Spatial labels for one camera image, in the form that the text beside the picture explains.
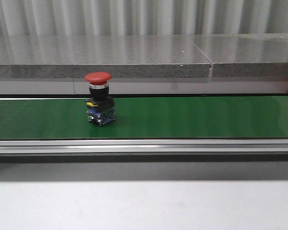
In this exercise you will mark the red mushroom push button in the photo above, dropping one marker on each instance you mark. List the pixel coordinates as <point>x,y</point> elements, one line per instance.
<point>101,106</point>

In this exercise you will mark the grey stone countertop slab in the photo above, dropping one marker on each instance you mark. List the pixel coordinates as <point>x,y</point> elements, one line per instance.
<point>207,57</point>

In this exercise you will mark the aluminium conveyor frame rail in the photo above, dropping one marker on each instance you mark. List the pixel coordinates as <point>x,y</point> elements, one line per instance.
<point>144,150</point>

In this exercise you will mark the white pleated curtain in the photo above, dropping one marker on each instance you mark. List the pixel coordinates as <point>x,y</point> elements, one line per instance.
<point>142,17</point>

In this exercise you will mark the green conveyor belt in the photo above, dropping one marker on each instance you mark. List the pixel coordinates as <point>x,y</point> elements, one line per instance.
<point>148,117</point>

